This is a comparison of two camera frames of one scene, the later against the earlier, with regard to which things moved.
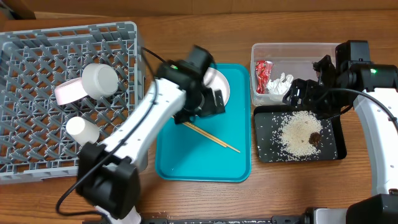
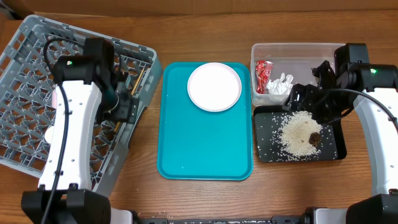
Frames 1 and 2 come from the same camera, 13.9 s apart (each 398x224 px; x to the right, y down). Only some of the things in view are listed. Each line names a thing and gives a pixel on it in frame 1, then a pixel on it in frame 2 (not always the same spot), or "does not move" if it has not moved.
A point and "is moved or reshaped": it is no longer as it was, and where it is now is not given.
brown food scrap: (314, 138) does not move
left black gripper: (206, 104) to (129, 108)
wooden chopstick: (204, 135) to (138, 82)
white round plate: (215, 78) is moved or reshaped
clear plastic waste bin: (275, 66) does not move
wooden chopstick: (212, 137) to (117, 126)
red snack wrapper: (263, 69) does not move
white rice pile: (295, 132) does not move
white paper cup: (82, 131) is moved or reshaped
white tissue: (280, 86) does not move
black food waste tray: (267, 120) does not move
